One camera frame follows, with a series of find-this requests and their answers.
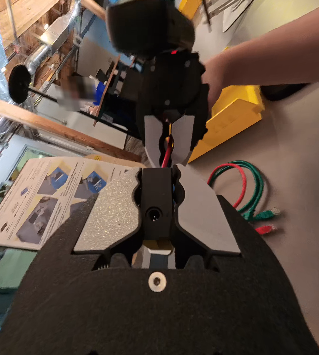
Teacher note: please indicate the yellow bin with divider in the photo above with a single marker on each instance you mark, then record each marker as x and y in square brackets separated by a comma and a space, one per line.
[231, 116]

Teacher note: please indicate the person's right forearm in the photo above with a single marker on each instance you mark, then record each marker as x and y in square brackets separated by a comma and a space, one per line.
[273, 55]

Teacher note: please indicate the black ethernet switch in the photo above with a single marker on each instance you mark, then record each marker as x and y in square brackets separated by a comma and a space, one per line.
[156, 194]

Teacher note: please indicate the silver ventilation ducts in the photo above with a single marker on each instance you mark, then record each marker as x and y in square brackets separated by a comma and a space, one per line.
[40, 55]

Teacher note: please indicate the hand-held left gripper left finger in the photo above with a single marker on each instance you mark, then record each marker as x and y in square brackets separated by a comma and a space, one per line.
[112, 219]

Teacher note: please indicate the yellow plastic bin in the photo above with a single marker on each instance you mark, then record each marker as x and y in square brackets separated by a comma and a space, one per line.
[188, 8]

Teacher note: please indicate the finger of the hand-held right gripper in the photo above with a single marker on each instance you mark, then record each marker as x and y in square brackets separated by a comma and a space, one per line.
[152, 138]
[183, 138]

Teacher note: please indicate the wooden standing desk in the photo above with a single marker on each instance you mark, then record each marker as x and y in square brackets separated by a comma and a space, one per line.
[108, 88]

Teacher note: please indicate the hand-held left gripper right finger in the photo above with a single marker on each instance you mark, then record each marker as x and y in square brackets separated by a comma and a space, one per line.
[206, 222]

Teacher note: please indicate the printed instruction sheet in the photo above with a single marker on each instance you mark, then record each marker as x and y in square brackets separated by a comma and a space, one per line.
[37, 194]

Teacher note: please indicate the blue storage bin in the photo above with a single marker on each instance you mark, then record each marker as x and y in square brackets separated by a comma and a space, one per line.
[99, 93]

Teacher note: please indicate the wooden beam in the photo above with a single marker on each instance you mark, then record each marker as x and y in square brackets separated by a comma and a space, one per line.
[51, 127]

